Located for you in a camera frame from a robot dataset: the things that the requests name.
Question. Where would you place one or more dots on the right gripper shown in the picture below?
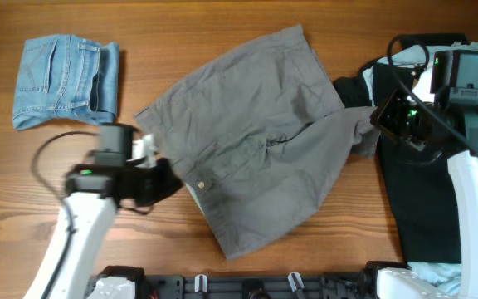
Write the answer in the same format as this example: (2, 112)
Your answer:
(385, 114)

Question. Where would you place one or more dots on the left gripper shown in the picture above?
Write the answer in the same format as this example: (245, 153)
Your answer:
(164, 183)

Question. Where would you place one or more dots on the grey shorts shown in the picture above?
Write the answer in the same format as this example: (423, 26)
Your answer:
(259, 136)

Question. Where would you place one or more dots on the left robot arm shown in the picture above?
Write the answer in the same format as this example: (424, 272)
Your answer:
(121, 168)

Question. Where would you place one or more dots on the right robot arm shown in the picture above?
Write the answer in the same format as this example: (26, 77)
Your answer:
(451, 122)

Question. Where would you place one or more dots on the light blue garment in pile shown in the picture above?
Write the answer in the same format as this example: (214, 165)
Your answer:
(444, 279)

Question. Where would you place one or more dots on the black garment in pile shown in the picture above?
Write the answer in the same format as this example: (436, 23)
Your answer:
(419, 188)

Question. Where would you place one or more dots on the folded blue denim jeans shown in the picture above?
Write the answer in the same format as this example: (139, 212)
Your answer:
(66, 77)

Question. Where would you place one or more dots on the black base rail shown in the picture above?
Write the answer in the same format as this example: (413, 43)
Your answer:
(247, 286)

